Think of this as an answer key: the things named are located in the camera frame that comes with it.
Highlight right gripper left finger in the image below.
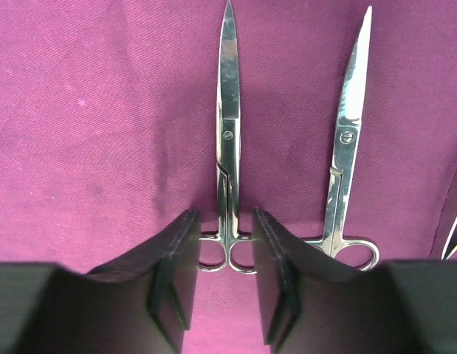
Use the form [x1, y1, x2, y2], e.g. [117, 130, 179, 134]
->
[0, 210, 200, 353]

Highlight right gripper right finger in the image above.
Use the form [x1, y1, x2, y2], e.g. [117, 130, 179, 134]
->
[252, 209, 457, 353]

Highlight steel scissors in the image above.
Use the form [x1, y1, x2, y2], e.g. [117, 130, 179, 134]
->
[302, 5, 380, 271]
[199, 1, 256, 275]

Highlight purple cloth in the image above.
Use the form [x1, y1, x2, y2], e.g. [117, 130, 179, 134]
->
[0, 1, 457, 353]

